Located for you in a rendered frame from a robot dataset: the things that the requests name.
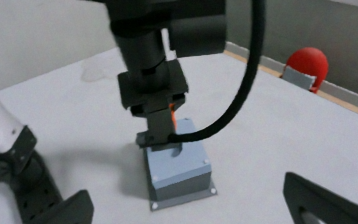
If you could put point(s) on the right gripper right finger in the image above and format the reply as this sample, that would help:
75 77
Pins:
308 201

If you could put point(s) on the light blue flat plate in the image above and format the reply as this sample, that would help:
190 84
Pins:
179 163

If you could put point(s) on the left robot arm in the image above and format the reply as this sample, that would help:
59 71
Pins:
196 27

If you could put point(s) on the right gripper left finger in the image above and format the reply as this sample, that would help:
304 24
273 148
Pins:
77 209

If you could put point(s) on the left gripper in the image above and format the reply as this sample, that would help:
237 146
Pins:
153 92

